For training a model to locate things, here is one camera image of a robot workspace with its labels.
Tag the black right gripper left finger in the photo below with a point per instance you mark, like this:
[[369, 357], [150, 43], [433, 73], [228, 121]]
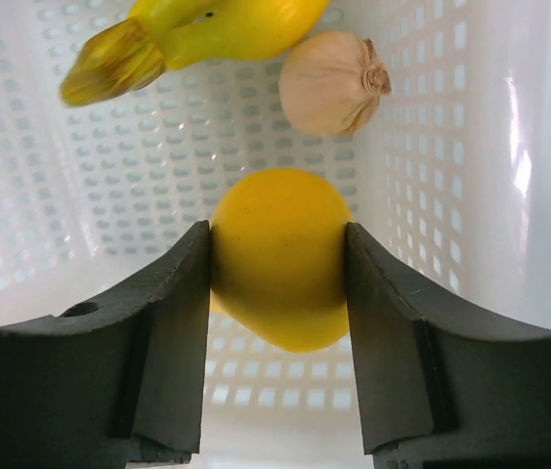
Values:
[[115, 379]]

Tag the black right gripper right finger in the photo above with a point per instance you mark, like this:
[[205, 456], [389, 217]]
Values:
[[442, 382]]

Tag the yellow pear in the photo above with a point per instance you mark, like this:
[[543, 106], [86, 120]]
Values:
[[278, 258]]

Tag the white plastic fruit basket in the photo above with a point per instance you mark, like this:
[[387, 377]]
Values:
[[452, 176]]

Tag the garlic bulb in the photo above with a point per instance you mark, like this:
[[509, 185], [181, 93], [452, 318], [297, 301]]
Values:
[[331, 83]]

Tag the yellow banana bunch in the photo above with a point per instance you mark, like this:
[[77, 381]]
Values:
[[161, 36]]

